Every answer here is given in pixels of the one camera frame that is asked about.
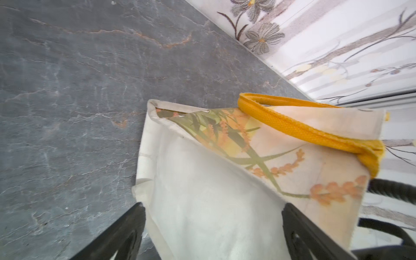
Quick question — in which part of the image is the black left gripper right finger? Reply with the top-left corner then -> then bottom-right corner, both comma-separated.
282,203 -> 356,260

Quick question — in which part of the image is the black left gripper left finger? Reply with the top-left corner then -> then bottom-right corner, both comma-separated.
72,203 -> 146,260

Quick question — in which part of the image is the white canvas tote bag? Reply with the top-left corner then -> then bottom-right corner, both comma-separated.
132,93 -> 386,260

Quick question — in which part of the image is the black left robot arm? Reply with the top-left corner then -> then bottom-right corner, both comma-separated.
73,203 -> 416,260

